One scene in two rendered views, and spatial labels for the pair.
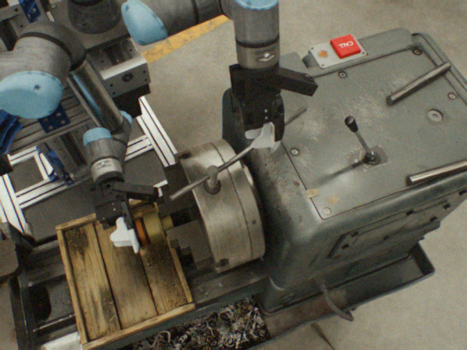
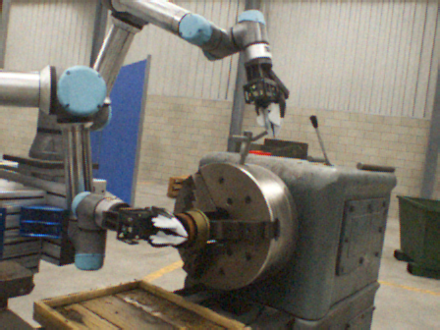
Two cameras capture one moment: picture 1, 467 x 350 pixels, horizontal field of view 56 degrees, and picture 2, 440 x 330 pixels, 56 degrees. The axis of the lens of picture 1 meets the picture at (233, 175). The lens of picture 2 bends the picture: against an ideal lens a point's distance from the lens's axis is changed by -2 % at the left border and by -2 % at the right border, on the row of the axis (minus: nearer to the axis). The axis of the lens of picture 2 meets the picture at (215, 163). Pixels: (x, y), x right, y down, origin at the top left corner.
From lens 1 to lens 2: 1.12 m
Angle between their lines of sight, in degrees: 62
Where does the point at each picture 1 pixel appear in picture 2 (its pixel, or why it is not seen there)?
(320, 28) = not seen: hidden behind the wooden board
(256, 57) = (263, 48)
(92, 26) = (58, 152)
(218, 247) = (271, 200)
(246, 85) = (259, 68)
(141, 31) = (202, 22)
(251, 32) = (259, 34)
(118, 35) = not seen: hidden behind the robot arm
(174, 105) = not seen: outside the picture
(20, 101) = (81, 85)
